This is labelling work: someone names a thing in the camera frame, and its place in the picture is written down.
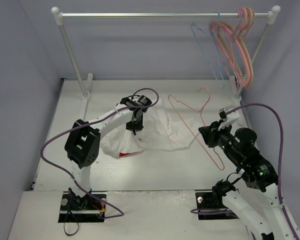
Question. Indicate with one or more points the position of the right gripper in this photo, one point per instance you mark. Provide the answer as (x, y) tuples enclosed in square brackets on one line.
[(210, 135)]

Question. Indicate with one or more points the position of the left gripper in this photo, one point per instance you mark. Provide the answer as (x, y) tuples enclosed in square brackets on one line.
[(134, 125)]

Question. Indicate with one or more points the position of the white t-shirt red print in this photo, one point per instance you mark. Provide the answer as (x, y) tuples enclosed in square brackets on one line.
[(160, 132)]

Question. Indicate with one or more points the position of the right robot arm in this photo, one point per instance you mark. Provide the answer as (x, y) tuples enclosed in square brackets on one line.
[(258, 175)]

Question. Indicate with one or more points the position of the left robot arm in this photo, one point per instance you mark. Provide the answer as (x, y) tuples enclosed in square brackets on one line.
[(83, 145)]

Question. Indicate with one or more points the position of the thick pink hanger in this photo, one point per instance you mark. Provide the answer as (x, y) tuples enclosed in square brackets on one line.
[(237, 47)]

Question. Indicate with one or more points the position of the white clothes rack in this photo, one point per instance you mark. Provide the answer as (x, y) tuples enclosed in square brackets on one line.
[(85, 89)]

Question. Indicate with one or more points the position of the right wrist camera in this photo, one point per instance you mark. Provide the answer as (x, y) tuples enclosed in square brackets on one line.
[(227, 119)]

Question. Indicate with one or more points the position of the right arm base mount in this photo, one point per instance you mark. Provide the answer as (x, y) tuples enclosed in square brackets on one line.
[(204, 200)]

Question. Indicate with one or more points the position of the blue wire hanger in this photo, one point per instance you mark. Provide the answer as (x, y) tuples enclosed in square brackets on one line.
[(218, 75)]

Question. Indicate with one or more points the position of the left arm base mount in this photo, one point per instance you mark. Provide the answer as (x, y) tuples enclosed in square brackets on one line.
[(88, 211)]

